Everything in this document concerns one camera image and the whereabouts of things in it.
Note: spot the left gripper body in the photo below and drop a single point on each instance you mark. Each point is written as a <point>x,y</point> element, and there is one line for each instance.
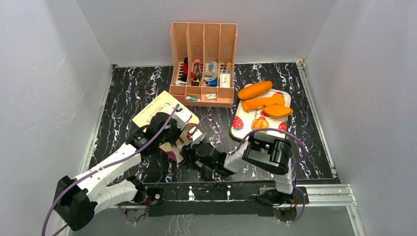
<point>171,137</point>

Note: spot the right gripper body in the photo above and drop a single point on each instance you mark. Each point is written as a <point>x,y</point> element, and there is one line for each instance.
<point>190,153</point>

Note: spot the paper cake bag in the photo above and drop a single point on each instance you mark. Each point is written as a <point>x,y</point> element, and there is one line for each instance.
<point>153,116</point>

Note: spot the strawberry print tray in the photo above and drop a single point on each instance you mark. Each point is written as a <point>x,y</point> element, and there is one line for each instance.
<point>242,122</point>

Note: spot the small round glazed bun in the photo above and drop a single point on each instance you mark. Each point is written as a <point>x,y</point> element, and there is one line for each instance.
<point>260,123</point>

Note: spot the fake orange bread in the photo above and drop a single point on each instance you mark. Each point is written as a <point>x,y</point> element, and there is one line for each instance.
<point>258,103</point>

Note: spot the smooth orange bread loaf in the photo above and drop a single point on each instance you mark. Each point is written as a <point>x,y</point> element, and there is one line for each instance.
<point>254,90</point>

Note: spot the orange bread slice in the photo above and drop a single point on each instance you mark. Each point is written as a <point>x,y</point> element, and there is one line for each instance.
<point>277,111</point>

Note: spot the orange plastic file organizer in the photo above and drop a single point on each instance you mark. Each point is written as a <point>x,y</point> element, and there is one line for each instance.
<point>207,42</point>

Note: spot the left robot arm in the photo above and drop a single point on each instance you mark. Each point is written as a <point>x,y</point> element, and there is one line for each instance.
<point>77,200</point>

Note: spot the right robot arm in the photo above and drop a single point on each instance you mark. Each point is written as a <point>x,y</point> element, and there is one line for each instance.
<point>265,151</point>

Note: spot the green marker pen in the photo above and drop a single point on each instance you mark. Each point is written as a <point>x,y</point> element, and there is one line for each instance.
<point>192,98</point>

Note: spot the small white card box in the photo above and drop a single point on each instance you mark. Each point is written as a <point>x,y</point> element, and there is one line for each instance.
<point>211,96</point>

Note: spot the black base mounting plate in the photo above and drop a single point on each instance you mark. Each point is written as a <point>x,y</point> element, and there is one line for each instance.
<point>216,198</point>

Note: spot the blue tape dispenser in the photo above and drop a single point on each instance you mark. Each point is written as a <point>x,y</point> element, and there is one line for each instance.
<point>211,74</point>

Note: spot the pink capped tube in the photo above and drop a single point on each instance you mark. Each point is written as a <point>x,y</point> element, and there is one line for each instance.
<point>197,72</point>

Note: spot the white label box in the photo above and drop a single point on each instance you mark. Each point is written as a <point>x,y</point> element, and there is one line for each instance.
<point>225,80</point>

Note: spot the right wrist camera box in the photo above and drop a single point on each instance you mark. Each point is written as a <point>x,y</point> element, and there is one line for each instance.
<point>195,136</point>

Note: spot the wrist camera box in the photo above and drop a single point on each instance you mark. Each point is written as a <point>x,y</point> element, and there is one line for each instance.
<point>182,117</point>
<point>195,136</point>

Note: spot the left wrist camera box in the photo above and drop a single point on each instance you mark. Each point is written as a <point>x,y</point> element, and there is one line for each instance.
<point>182,117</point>

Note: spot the aluminium frame rail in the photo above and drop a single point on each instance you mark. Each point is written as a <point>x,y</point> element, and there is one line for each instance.
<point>319,209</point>

